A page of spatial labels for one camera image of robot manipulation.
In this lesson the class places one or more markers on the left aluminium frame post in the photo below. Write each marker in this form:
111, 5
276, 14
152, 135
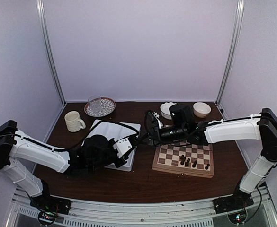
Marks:
48, 49

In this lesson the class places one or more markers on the aluminium frame post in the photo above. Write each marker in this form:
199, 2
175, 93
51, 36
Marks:
234, 41
48, 49

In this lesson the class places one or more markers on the cream round bowl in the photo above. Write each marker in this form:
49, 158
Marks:
201, 110

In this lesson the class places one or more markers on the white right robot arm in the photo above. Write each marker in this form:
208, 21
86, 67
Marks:
260, 128

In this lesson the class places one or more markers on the aluminium front rail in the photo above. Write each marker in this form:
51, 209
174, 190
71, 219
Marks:
199, 213

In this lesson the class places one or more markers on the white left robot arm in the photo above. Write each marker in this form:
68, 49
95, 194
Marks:
107, 142

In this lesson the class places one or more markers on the wooden chessboard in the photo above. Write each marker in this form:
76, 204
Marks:
192, 160

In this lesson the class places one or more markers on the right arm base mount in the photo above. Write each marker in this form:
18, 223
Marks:
238, 200

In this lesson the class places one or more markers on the clear drinking glass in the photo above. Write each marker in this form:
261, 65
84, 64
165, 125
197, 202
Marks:
95, 103

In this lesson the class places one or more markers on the right aluminium frame post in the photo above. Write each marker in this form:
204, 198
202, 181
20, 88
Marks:
234, 41

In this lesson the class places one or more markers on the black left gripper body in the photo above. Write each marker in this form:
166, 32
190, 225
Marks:
102, 162

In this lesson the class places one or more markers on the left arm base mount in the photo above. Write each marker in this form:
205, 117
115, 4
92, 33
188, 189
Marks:
46, 202

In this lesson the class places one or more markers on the white scalloped bowl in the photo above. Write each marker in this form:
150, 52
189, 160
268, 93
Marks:
164, 109

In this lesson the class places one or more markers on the dark chess piece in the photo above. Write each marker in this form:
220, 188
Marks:
182, 158

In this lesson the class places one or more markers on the patterned ceramic plate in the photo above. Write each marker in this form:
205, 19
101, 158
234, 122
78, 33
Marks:
108, 106

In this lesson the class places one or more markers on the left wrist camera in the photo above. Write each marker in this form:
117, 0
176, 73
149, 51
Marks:
124, 147

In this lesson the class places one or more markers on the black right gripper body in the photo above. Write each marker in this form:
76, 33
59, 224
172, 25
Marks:
179, 132

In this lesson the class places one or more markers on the cream ribbed mug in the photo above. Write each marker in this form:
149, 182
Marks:
73, 121

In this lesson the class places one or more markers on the dark pawn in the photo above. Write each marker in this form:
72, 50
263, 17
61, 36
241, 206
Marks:
187, 162

